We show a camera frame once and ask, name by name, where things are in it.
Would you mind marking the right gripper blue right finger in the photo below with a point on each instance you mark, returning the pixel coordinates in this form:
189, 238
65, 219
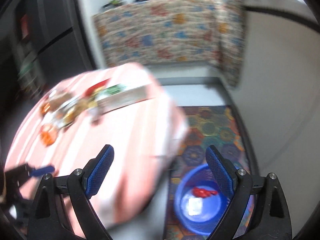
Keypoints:
270, 218

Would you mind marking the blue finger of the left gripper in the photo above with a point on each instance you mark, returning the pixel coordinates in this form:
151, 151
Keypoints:
38, 172

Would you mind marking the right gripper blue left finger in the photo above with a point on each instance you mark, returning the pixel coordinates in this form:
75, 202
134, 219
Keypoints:
49, 218

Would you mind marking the crushed orange soda can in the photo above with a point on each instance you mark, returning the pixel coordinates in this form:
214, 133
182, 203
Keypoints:
45, 108

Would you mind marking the long red snack wrapper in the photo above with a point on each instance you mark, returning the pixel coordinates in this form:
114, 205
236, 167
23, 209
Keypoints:
102, 84

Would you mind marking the green white milk carton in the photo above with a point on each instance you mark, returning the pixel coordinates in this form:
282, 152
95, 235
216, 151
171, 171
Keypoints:
119, 96

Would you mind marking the floral tissue box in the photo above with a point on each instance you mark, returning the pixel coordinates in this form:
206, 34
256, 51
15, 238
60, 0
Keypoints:
57, 98

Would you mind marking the yellow white snack packet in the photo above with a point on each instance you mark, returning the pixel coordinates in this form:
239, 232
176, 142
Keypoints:
67, 113

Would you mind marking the white small carton box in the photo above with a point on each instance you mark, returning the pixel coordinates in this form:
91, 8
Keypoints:
194, 206

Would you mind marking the blue mesh trash bin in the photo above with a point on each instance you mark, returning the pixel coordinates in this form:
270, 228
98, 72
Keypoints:
213, 208

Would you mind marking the white storage rack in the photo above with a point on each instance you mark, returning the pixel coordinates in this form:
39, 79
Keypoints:
30, 75

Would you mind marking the striped orange white tablecloth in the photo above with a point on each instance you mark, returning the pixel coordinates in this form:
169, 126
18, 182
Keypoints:
146, 137

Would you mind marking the dark grey refrigerator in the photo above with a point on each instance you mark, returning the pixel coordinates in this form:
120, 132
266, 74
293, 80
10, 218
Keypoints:
57, 34

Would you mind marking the floral patterned counter curtain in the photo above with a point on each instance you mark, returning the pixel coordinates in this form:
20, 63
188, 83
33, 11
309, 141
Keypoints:
171, 31

